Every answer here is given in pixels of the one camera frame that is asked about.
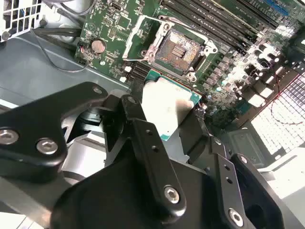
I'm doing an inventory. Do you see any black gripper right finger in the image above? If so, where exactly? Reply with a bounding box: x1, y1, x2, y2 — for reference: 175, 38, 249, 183
178, 107, 286, 229

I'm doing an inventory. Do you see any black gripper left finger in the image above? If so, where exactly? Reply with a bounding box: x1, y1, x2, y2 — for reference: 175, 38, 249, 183
0, 82, 188, 224

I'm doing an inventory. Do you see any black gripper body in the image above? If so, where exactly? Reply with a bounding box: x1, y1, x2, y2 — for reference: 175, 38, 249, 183
50, 154, 224, 229

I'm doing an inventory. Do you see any CPU with silver top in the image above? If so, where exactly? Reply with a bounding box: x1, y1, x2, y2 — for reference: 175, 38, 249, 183
140, 69, 203, 143

